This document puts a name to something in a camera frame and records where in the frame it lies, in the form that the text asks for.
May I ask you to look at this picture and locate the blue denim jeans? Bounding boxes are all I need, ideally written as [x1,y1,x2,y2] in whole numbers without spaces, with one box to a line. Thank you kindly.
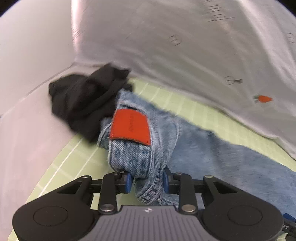
[98,90,295,216]

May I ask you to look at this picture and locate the green grid cutting mat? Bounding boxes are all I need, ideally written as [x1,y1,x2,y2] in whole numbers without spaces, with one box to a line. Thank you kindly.
[6,77,296,241]

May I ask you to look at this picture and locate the black crumpled garment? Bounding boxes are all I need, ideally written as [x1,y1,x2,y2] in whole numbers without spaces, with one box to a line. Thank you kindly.
[49,63,133,143]

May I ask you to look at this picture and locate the grey printed backdrop cloth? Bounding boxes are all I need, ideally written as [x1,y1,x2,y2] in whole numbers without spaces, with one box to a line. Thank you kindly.
[71,1,295,157]

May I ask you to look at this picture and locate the white foam board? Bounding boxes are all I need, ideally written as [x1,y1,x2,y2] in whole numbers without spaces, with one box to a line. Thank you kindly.
[0,14,79,237]

